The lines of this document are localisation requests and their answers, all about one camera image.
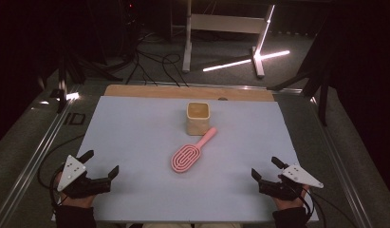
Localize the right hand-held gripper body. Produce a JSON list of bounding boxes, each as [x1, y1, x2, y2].
[[258, 163, 325, 201]]

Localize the beige square cup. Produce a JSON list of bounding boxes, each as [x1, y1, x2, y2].
[[186, 101, 212, 137]]

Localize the dark tripod stand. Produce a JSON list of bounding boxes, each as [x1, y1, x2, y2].
[[37, 47, 124, 114], [267, 63, 334, 127]]

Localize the person's right hand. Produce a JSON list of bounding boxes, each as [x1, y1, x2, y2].
[[272, 184, 311, 211]]

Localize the light blue mat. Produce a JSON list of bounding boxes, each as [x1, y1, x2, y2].
[[51, 95, 320, 223]]

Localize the hand-held gripper cable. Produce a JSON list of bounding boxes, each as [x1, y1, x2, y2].
[[287, 181, 359, 228], [36, 134, 86, 222]]

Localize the right hand-held gripper cable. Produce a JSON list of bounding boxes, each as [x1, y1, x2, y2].
[[287, 181, 359, 228]]

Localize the person's left hand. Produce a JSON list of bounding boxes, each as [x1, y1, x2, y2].
[[54, 172, 96, 209]]

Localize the metal floor rail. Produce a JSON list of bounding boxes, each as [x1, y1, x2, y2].
[[309, 94, 372, 228], [0, 85, 82, 228]]

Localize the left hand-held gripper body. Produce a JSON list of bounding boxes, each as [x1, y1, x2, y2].
[[56, 154, 113, 200]]

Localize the left hand-held gripper cable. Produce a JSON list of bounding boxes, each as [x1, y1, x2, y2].
[[36, 134, 86, 222]]

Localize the pink hair brush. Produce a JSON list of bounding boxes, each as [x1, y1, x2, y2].
[[170, 126, 218, 174]]

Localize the black floor cables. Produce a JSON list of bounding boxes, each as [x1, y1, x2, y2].
[[125, 31, 190, 88]]

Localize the white desk frame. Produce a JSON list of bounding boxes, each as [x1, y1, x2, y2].
[[181, 0, 276, 79]]

